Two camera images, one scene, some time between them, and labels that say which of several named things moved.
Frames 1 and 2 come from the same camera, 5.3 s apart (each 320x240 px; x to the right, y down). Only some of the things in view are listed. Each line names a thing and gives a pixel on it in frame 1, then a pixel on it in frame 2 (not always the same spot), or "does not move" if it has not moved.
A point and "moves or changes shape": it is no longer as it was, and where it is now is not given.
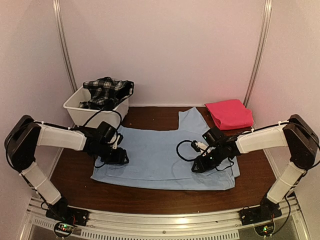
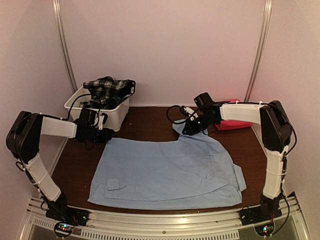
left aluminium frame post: (62, 42) does not move
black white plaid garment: (106, 93) does not move
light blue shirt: (164, 158) moves or changes shape
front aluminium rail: (224, 225) does not move
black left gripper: (120, 157) to (104, 139)
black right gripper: (202, 167) to (193, 130)
